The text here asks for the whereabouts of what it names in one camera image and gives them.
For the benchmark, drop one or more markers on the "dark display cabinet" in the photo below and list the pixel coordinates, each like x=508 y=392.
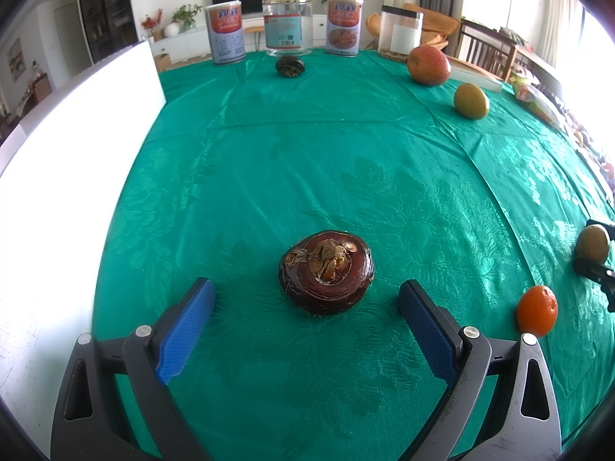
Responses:
x=105 y=9

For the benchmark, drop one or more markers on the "red label tin can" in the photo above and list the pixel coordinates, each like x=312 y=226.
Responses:
x=226 y=33
x=344 y=26

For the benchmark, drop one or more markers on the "pile of assorted small items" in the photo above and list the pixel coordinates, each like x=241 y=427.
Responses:
x=591 y=149

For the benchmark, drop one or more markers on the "red flowers in vase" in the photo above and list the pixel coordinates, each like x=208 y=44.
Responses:
x=151 y=23

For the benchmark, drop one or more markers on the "glass jar with gold lid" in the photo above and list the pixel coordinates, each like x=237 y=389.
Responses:
x=286 y=24

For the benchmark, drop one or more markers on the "brown cardboard box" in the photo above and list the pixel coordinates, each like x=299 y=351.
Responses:
x=163 y=62

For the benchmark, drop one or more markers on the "plastic jar with black lid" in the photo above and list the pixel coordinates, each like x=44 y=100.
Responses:
x=401 y=33

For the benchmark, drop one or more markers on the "orange lounge chair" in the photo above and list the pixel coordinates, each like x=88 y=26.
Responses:
x=439 y=26

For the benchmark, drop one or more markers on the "red apple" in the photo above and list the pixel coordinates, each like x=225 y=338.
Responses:
x=428 y=66

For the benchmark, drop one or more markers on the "wooden chair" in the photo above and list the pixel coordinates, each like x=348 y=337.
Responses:
x=485 y=48

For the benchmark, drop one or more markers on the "white television console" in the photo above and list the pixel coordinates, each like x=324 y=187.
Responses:
x=187 y=45

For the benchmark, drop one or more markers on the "dark water chestnut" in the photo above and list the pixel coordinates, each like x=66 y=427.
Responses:
x=290 y=67
x=326 y=273

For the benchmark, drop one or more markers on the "white cardboard box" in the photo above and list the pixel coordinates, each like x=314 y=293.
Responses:
x=72 y=201

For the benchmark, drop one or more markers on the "orange tangerine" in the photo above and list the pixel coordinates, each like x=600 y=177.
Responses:
x=537 y=312

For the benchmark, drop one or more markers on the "brownish green orange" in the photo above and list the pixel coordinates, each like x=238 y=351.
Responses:
x=592 y=245

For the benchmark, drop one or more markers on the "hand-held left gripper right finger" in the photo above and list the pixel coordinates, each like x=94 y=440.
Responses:
x=430 y=331

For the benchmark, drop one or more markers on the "plastic snack bag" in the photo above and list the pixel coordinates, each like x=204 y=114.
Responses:
x=535 y=101

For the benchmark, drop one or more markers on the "green plant in glass vase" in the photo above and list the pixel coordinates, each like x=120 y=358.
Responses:
x=186 y=15

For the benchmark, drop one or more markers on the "green tablecloth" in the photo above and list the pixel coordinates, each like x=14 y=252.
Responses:
x=336 y=163

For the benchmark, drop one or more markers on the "round white vase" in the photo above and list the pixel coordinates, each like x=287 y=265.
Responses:
x=171 y=30

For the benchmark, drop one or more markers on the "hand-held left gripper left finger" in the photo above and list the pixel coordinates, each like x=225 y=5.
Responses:
x=185 y=331

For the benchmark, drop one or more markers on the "wooden stool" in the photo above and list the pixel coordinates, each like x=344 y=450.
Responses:
x=253 y=33

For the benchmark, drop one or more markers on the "white sheer curtain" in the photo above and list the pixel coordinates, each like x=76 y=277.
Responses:
x=562 y=9

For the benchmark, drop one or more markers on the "framed wall picture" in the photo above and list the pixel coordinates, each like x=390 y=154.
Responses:
x=15 y=57

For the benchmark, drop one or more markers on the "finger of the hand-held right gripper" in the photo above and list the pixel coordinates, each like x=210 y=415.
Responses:
x=598 y=273
x=609 y=228

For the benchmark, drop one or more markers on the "yellow-green orange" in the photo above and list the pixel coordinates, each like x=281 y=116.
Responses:
x=472 y=101

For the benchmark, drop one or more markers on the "flat book box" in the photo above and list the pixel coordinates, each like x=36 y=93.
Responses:
x=480 y=79

